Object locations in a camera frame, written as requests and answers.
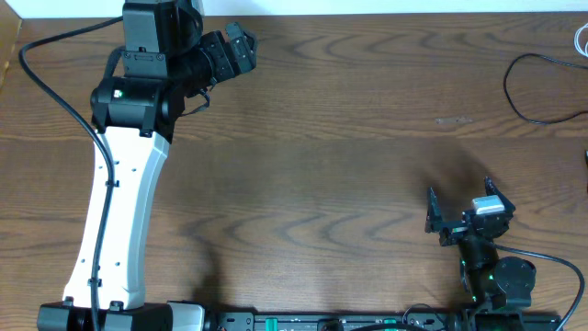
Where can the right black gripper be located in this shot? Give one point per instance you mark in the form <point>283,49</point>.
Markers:
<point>453,230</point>

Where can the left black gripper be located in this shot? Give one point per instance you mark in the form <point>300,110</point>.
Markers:
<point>228,56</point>

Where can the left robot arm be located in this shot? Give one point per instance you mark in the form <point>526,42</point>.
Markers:
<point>167,58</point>

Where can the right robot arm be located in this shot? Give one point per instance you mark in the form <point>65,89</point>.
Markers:
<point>500,287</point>

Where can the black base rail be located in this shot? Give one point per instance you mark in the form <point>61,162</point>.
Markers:
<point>416,317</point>

